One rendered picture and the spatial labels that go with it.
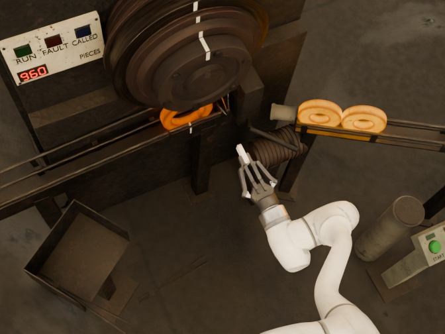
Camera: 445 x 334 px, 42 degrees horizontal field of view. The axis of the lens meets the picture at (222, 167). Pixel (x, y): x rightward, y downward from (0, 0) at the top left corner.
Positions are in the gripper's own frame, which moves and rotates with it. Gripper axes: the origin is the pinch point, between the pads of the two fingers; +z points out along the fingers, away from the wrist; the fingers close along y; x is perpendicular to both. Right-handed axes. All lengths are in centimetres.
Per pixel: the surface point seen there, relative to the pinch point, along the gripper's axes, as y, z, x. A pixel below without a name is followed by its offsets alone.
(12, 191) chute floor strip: -74, 23, -16
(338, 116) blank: 36.8, -0.3, 0.4
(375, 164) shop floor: 78, -8, -74
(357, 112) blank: 41.5, -2.8, 4.8
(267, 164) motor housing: 13.9, 0.1, -24.3
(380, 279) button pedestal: 50, -57, -69
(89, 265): -59, -11, -13
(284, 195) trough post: 30, -5, -73
